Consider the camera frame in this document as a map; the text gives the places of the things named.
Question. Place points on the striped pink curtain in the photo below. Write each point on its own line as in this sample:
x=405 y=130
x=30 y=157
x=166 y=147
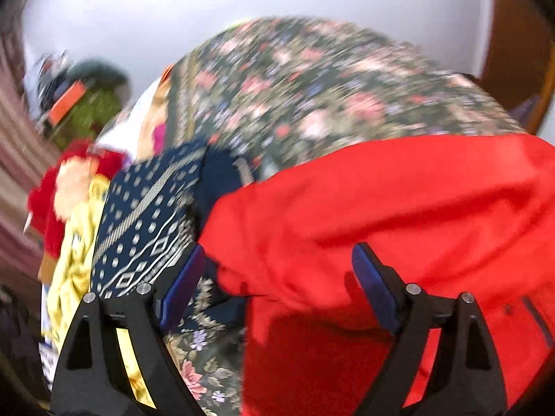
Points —
x=25 y=157

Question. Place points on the green patterned cloth pile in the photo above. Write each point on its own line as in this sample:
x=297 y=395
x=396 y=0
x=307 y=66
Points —
x=87 y=117

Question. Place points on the dark green cushion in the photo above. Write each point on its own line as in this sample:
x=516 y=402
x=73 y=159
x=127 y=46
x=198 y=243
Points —
x=95 y=72

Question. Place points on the navy patterned garment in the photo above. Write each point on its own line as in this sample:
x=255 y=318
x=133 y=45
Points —
x=155 y=209

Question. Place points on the cream beige blanket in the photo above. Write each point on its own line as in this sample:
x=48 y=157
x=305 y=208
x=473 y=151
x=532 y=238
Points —
x=130 y=132

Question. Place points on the orange box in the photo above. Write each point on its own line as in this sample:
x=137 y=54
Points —
x=66 y=101

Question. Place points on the brown wooden wardrobe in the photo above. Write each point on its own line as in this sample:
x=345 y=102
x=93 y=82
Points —
x=519 y=65

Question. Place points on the red and cream plush toy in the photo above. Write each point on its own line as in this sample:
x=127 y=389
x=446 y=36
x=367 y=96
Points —
x=65 y=186

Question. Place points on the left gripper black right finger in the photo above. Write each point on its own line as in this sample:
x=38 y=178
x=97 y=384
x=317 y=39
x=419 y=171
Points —
x=443 y=360

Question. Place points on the red zip jacket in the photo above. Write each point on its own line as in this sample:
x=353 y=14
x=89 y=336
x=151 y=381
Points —
x=450 y=213

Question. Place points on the yellow patterned garment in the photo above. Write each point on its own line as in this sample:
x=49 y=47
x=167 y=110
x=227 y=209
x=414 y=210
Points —
x=72 y=273

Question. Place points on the floral green bedspread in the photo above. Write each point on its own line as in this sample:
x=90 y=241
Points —
x=317 y=109

